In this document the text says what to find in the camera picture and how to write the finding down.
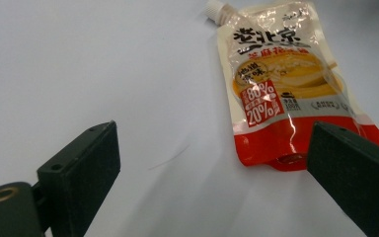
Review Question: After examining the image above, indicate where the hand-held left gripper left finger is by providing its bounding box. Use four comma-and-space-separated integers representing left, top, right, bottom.
32, 119, 121, 237

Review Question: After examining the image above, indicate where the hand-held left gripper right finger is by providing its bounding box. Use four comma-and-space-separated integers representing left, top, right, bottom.
306, 120, 379, 237

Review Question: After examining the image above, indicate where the cream and red sauce pouch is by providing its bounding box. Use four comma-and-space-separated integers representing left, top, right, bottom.
203, 0, 379, 173

